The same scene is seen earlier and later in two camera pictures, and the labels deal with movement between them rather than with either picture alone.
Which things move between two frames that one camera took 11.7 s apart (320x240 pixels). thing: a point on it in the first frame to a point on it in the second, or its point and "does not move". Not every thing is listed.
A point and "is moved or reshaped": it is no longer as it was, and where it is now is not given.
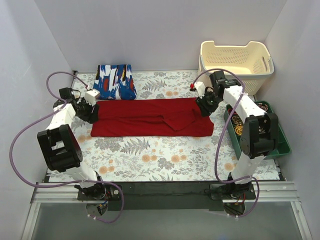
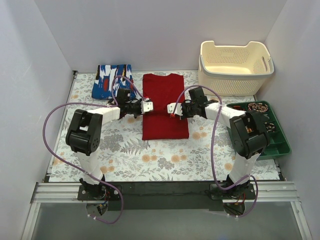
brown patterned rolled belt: [263, 106] does not move
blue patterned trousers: [115, 82] does not move
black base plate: [166, 196] does not move
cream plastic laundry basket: [252, 63] does not move
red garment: [151, 118] is moved or reshaped
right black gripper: [203, 107] to [185, 110]
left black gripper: [92, 114] to [137, 107]
